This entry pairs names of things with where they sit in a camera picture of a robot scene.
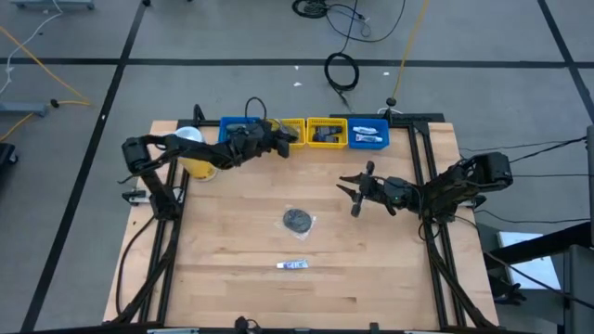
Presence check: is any white toothpaste tube purple print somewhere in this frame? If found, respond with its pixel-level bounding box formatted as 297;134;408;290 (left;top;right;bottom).
276;259;310;271

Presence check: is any grey furniture base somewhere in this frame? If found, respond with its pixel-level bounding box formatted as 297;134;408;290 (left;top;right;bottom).
8;0;97;11
0;101;48;118

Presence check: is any white box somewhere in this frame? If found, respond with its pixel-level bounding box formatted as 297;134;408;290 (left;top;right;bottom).
496;230;562;291

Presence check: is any yellow white wipes canister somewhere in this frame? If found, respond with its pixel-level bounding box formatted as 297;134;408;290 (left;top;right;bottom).
172;125;219;182

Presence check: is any blue plastic basket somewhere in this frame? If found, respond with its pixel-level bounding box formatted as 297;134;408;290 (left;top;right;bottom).
218;116;262;146
347;118;391;151

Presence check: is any black desk bar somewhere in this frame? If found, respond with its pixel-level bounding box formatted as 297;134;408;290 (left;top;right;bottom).
482;221;594;268

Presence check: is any bagged round dark toiletry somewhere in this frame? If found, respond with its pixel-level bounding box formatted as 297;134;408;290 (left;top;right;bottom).
274;207;317;241

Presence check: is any yellow floor cable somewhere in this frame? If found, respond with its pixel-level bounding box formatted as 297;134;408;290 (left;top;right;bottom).
0;25;93;142

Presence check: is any grey cabinet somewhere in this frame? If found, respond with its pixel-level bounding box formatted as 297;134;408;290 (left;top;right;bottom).
563;244;594;334

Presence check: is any yellow hanging cable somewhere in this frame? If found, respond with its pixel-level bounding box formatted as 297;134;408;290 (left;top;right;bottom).
391;0;431;101

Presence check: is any black cable bundle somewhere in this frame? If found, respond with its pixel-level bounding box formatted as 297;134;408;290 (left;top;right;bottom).
291;0;329;19

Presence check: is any black caster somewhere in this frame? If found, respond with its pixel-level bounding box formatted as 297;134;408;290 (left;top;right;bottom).
0;142;19;167

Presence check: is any black coiled floor cable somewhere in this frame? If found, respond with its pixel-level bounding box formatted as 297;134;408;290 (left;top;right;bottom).
323;51;361;112

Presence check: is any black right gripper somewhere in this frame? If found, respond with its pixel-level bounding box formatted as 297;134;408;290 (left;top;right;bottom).
335;160;392;219

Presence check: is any yellow plastic basket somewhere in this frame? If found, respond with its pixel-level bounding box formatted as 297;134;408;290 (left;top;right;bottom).
305;117;349;150
278;117;307;150

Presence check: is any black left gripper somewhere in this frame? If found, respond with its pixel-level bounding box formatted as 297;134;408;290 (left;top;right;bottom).
229;120;301;161

